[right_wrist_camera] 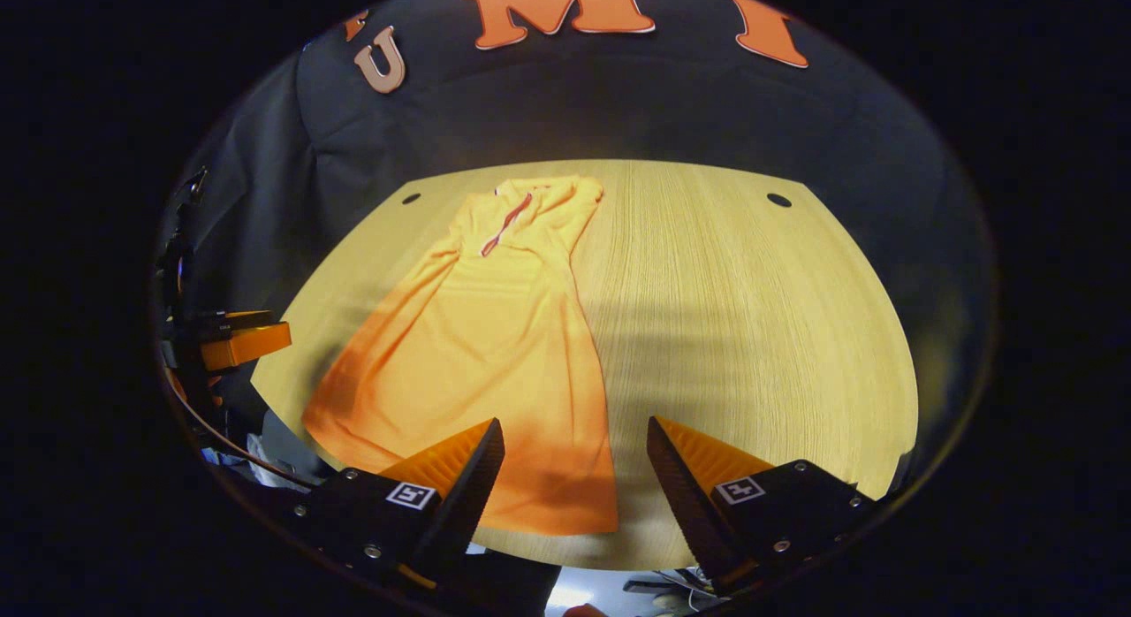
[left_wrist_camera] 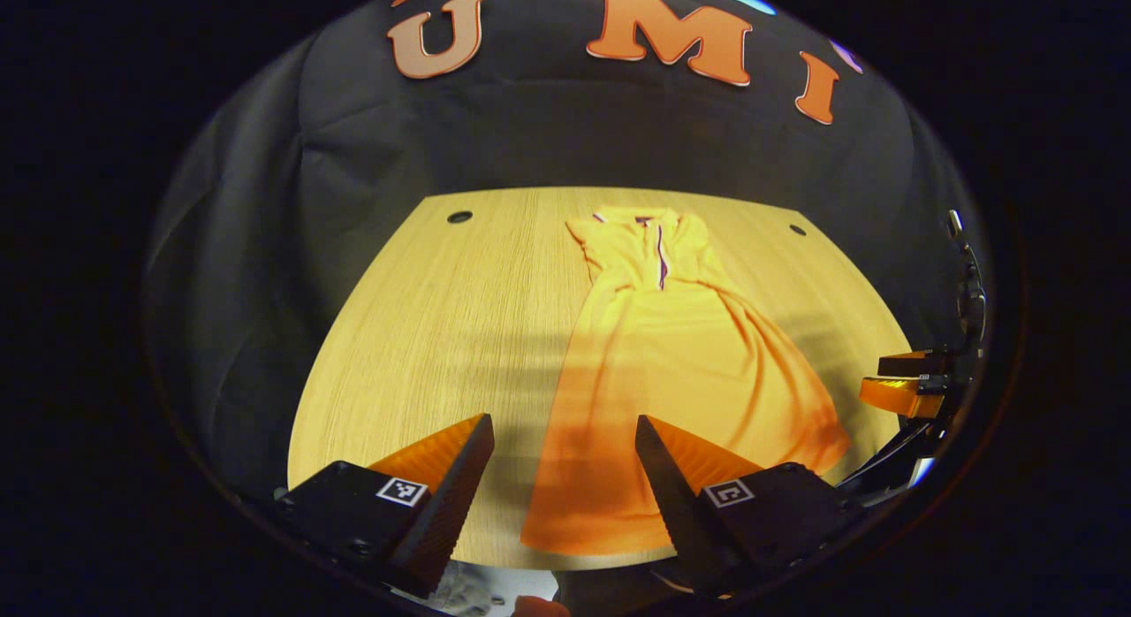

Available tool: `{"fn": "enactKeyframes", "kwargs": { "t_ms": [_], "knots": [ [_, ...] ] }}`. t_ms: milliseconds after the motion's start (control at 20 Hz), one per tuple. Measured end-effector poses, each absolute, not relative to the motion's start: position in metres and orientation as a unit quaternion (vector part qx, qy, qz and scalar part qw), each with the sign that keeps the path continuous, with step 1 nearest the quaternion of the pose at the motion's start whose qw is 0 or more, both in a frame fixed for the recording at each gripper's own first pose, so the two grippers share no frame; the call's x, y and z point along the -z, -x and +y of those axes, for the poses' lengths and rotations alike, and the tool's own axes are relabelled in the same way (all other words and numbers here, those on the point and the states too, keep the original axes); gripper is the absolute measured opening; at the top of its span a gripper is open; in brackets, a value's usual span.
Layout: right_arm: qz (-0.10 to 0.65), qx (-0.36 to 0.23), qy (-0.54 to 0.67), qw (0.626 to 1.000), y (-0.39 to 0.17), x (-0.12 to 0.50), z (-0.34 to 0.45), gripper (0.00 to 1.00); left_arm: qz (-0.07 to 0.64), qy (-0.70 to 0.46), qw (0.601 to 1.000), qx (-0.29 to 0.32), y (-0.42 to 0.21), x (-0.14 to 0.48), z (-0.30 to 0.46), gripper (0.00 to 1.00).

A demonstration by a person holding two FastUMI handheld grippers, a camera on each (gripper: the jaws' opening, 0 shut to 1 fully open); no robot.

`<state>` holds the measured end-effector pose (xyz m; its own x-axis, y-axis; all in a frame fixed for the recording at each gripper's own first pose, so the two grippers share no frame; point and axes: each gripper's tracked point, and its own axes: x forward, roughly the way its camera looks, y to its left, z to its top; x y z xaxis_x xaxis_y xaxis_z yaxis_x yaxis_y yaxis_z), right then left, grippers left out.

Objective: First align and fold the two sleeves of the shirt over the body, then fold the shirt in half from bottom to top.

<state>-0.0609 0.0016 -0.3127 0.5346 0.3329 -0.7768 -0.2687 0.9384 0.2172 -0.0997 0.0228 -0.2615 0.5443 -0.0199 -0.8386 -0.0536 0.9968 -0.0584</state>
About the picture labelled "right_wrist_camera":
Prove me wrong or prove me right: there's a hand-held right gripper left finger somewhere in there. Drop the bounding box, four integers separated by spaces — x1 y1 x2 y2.
291 416 507 592

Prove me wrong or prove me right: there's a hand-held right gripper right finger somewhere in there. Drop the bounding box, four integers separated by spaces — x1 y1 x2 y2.
646 415 878 597

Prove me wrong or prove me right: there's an orange polo T-shirt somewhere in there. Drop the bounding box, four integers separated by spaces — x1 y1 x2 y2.
301 175 620 537

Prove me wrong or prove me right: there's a crumpled blue grey cloth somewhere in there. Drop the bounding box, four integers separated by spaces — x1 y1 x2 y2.
201 427 315 492

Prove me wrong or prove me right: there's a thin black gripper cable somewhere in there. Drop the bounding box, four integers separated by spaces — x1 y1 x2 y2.
162 365 317 492

